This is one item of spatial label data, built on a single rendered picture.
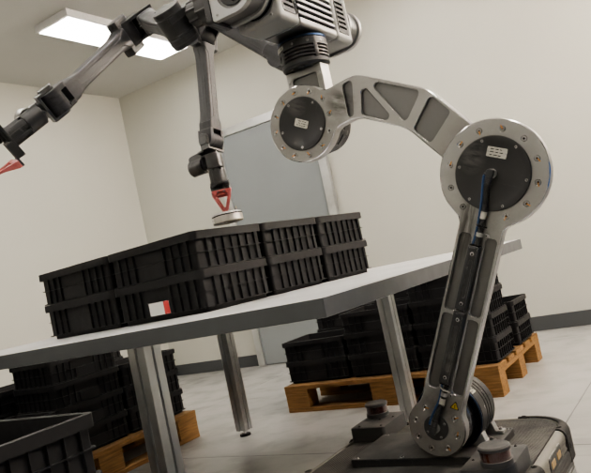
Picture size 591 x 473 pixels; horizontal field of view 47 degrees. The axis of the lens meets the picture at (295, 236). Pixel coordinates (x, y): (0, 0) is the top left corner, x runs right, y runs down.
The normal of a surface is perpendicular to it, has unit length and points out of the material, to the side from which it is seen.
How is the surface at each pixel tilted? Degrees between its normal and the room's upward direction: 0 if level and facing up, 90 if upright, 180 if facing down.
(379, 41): 90
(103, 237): 90
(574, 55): 90
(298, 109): 90
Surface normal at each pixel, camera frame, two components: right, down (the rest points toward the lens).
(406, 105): -0.53, 0.07
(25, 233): 0.83, -0.20
